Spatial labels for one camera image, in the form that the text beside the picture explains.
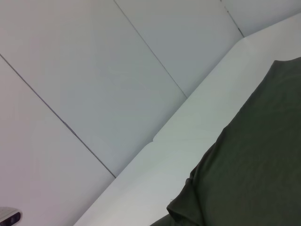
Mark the dark green FREE t-shirt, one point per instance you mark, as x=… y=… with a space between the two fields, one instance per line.
x=247 y=153

